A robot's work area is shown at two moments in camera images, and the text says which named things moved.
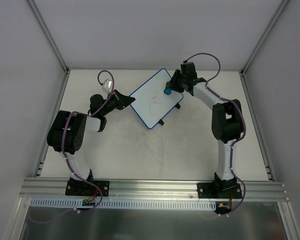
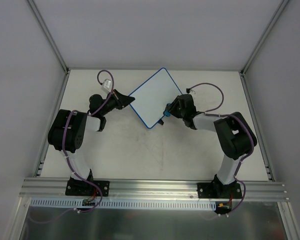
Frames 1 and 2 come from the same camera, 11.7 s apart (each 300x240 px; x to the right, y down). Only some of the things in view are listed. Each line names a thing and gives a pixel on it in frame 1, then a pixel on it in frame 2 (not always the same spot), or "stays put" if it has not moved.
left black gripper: [117, 100] stays put
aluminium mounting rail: [154, 190] stays put
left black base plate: [80, 188] stays put
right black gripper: [180, 82] -> [176, 107]
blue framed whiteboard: [150, 101] stays put
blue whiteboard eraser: [168, 91] -> [167, 113]
